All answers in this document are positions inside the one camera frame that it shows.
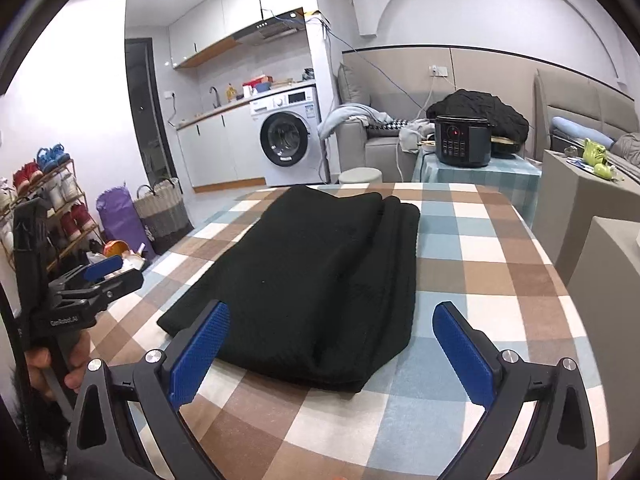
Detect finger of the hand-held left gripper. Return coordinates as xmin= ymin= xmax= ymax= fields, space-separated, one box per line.
xmin=50 ymin=270 xmax=145 ymax=312
xmin=50 ymin=255 xmax=125 ymax=293

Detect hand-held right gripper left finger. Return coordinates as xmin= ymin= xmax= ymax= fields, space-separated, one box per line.
xmin=67 ymin=300 xmax=232 ymax=480

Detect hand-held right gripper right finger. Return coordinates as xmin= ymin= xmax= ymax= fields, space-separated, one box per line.
xmin=432 ymin=301 xmax=598 ymax=480

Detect black knitted sweater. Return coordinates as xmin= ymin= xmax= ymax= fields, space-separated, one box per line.
xmin=156 ymin=185 xmax=421 ymax=394

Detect person's left forearm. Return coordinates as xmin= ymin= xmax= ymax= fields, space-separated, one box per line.
xmin=0 ymin=385 xmax=71 ymax=480

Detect wooden shoe rack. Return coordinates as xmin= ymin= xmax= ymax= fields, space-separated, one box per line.
xmin=0 ymin=159 xmax=101 ymax=281

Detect purple bag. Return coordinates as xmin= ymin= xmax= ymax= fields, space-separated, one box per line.
xmin=96 ymin=185 xmax=151 ymax=260

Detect wicker laundry basket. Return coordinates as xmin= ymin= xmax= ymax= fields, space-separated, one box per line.
xmin=134 ymin=177 xmax=193 ymax=256

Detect checked tablecloth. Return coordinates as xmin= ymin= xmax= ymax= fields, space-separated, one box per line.
xmin=85 ymin=181 xmax=613 ymax=480

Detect shoe rack with shoes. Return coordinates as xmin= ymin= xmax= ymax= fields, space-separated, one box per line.
xmin=0 ymin=144 xmax=101 ymax=261

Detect dark door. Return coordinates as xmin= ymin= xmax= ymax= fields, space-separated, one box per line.
xmin=125 ymin=37 xmax=178 ymax=196

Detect grey cabinet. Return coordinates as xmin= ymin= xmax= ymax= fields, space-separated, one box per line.
xmin=565 ymin=215 xmax=640 ymax=441
xmin=532 ymin=149 xmax=640 ymax=286

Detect white lower cabinets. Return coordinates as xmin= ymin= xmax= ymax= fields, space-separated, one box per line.
xmin=176 ymin=105 xmax=266 ymax=192

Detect white cabinets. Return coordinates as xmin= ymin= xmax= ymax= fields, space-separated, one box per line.
xmin=167 ymin=0 xmax=306 ymax=68
xmin=176 ymin=105 xmax=266 ymax=192

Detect side table with teal cloth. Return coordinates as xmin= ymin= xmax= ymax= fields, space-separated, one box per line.
xmin=412 ymin=147 xmax=543 ymax=216

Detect round white stool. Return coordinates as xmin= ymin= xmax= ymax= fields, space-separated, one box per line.
xmin=338 ymin=167 xmax=385 ymax=186

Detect dark electric pressure cooker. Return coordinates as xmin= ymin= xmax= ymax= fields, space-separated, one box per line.
xmin=432 ymin=115 xmax=497 ymax=168

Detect grey sofa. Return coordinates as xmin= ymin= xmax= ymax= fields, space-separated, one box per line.
xmin=335 ymin=62 xmax=451 ymax=173

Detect white washing machine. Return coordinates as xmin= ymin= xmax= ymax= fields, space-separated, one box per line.
xmin=249 ymin=86 xmax=331 ymax=188

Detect white garment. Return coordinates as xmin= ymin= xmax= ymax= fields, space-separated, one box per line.
xmin=399 ymin=120 xmax=436 ymax=153

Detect green toy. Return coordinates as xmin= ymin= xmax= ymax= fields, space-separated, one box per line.
xmin=582 ymin=139 xmax=618 ymax=181

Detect houndstooth cushion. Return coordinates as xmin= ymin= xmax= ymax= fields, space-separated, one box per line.
xmin=367 ymin=116 xmax=416 ymax=133

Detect black knit garment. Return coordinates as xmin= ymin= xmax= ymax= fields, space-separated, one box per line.
xmin=426 ymin=89 xmax=530 ymax=153

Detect white upper cabinets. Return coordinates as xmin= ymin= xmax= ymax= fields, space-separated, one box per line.
xmin=167 ymin=0 xmax=306 ymax=68

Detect blue pillow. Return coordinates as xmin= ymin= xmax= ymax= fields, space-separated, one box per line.
xmin=550 ymin=116 xmax=616 ymax=148

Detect grey bedding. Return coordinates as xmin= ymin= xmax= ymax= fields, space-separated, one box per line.
xmin=612 ymin=132 xmax=640 ymax=163

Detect light grey garment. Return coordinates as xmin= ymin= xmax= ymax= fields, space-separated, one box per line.
xmin=318 ymin=103 xmax=396 ymax=141

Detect grey padded headboard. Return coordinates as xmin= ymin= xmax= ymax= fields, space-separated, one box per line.
xmin=532 ymin=67 xmax=640 ymax=161

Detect range hood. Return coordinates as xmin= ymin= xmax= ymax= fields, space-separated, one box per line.
xmin=235 ymin=7 xmax=306 ymax=46

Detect white cable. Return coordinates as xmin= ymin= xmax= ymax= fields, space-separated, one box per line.
xmin=396 ymin=76 xmax=441 ymax=182

